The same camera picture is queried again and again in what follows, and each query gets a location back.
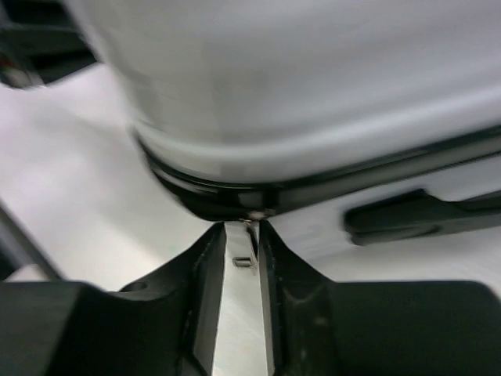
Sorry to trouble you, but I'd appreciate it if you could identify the black and white suitcase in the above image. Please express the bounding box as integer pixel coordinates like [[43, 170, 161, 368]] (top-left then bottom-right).
[[67, 1, 500, 245]]

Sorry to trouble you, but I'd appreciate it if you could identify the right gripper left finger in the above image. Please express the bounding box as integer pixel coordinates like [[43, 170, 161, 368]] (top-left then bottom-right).
[[1, 223, 226, 375]]

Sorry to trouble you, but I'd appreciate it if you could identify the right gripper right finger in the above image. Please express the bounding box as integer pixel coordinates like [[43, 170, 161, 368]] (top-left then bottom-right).
[[258, 221, 500, 375]]

